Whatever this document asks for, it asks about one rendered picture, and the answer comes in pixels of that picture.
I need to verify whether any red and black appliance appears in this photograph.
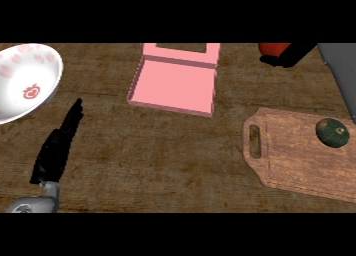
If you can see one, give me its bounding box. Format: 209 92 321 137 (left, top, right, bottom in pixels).
257 43 319 69

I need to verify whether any white bowl with pink print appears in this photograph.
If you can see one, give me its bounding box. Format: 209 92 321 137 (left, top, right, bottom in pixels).
0 43 65 128

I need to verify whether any brown wooden cutting board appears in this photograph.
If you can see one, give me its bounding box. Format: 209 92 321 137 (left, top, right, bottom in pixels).
241 106 356 205

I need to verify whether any pink cardboard box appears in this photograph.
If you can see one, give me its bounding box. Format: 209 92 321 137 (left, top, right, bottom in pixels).
126 43 222 118

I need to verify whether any green bell pepper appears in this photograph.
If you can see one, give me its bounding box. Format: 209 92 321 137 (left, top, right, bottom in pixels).
315 117 352 149

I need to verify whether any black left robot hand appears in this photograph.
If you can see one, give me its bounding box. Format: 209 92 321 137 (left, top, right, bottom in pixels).
28 97 86 186

